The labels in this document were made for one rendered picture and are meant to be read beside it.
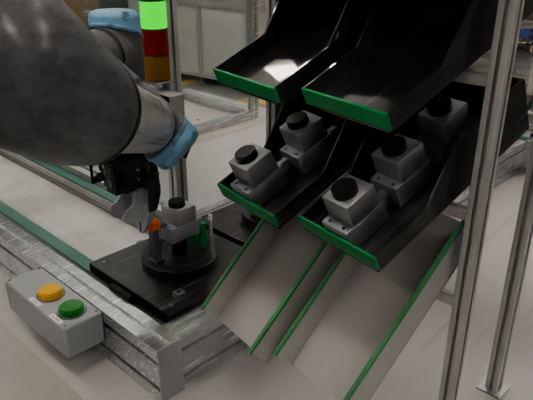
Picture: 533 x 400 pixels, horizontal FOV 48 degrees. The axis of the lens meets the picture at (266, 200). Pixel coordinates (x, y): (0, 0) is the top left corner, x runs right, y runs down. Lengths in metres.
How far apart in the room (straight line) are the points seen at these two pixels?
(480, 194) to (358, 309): 0.23
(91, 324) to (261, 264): 0.30
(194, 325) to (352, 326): 0.28
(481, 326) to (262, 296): 0.47
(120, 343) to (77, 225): 0.48
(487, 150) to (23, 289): 0.80
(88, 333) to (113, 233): 0.38
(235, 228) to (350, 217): 0.59
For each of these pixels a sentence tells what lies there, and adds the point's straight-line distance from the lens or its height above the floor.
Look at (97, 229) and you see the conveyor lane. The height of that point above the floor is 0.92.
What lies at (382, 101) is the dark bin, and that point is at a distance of 0.66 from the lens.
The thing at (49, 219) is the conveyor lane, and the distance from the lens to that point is 1.49.
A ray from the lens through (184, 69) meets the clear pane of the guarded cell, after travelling 2.64.
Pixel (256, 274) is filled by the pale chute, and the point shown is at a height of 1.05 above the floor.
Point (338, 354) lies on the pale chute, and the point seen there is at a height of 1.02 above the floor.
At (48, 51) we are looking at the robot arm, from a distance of 0.41.
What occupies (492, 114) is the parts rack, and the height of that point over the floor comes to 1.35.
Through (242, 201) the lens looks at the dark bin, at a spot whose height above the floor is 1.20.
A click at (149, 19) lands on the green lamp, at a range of 1.19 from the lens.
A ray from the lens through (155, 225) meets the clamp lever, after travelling 1.05.
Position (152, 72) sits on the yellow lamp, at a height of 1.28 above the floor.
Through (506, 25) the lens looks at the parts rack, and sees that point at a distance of 0.67.
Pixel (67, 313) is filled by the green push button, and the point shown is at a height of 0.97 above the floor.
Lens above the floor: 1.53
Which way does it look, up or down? 24 degrees down
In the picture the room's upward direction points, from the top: straight up
